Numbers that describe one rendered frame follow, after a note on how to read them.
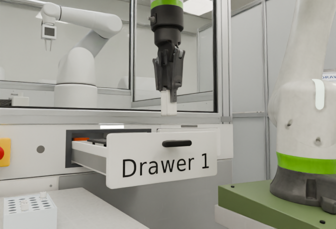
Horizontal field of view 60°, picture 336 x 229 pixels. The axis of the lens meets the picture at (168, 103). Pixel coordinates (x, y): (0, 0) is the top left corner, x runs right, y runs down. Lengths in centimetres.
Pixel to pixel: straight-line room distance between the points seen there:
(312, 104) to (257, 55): 214
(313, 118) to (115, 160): 40
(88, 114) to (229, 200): 50
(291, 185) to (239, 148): 223
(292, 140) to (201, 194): 63
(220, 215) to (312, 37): 49
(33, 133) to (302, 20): 79
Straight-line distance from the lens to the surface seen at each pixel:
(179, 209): 114
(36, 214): 59
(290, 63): 83
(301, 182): 65
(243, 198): 65
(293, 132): 64
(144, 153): 64
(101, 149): 70
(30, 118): 90
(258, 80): 270
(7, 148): 85
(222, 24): 131
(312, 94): 63
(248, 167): 281
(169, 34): 80
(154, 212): 108
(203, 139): 73
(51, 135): 91
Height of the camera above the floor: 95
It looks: 4 degrees up
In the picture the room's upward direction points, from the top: straight up
